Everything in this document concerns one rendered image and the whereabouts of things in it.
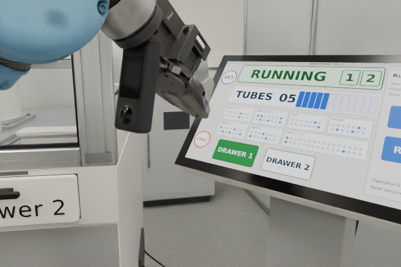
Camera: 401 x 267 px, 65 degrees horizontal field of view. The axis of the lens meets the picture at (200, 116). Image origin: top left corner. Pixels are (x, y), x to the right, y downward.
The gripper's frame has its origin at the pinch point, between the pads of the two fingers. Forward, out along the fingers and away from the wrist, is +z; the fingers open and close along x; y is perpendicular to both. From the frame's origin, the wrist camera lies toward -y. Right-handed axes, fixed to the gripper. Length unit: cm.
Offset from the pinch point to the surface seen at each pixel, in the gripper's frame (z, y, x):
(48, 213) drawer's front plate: 9.1, -25.1, 36.3
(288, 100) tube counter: 15.0, 13.8, -7.3
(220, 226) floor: 171, 0, 79
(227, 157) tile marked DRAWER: 14.9, -0.9, 1.2
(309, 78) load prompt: 15.0, 19.6, -10.1
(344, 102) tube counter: 15.0, 14.4, -17.9
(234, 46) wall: 232, 222, 182
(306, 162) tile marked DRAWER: 14.9, 1.3, -14.2
